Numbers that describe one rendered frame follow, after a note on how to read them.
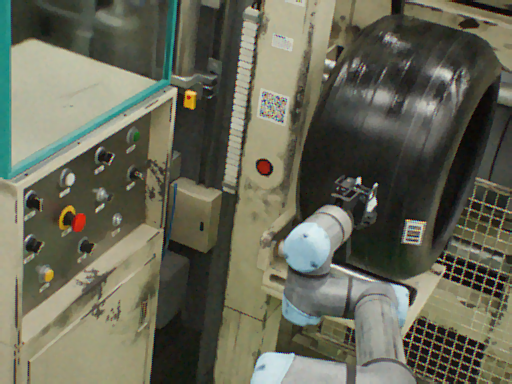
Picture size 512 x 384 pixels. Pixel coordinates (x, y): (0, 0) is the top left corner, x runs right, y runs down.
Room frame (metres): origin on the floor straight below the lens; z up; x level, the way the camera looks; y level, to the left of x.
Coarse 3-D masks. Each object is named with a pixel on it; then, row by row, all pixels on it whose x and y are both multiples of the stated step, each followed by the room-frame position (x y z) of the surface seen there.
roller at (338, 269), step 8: (280, 240) 1.94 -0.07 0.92; (280, 248) 1.92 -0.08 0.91; (280, 256) 1.92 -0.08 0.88; (336, 264) 1.87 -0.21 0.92; (344, 264) 1.87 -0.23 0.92; (336, 272) 1.86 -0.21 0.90; (344, 272) 1.86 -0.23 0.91; (352, 272) 1.85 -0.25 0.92; (360, 272) 1.85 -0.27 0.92; (368, 272) 1.85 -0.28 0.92; (368, 280) 1.84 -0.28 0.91; (376, 280) 1.83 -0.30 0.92; (384, 280) 1.83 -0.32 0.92; (392, 280) 1.84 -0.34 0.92; (408, 288) 1.81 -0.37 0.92; (416, 288) 1.82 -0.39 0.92
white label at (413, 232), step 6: (408, 222) 1.69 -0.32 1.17; (414, 222) 1.69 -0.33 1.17; (420, 222) 1.69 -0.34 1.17; (408, 228) 1.69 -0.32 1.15; (414, 228) 1.69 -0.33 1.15; (420, 228) 1.69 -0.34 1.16; (408, 234) 1.69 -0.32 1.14; (414, 234) 1.69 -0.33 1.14; (420, 234) 1.69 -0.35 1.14; (402, 240) 1.70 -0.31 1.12; (408, 240) 1.70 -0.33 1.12; (414, 240) 1.70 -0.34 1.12; (420, 240) 1.69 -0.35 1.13
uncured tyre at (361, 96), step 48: (384, 48) 1.91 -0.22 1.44; (432, 48) 1.91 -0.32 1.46; (480, 48) 1.96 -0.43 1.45; (336, 96) 1.83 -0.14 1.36; (384, 96) 1.81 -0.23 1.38; (432, 96) 1.79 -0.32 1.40; (480, 96) 1.89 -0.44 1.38; (336, 144) 1.77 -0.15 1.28; (384, 144) 1.74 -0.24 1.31; (432, 144) 1.74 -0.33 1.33; (480, 144) 2.12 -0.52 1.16; (384, 192) 1.71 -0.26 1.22; (432, 192) 1.71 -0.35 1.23; (384, 240) 1.71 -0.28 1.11; (432, 240) 2.01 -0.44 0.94
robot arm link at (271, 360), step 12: (264, 360) 1.05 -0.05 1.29; (276, 360) 1.05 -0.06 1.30; (288, 360) 1.05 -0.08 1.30; (300, 360) 1.06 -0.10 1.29; (312, 360) 1.06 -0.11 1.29; (324, 360) 1.07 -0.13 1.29; (264, 372) 1.02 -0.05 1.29; (276, 372) 1.02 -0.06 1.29; (288, 372) 1.03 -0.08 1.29; (300, 372) 1.03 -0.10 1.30; (312, 372) 1.03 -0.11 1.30; (324, 372) 1.04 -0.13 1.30; (336, 372) 1.04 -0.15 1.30; (348, 372) 1.04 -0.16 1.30
